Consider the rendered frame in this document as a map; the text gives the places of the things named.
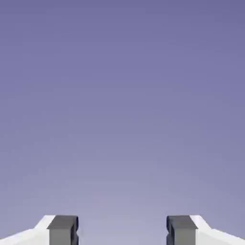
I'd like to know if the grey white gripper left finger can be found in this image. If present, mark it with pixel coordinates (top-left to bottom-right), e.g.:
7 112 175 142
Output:
0 214 79 245

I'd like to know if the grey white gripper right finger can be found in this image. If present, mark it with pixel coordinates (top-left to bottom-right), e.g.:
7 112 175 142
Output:
166 214 245 245

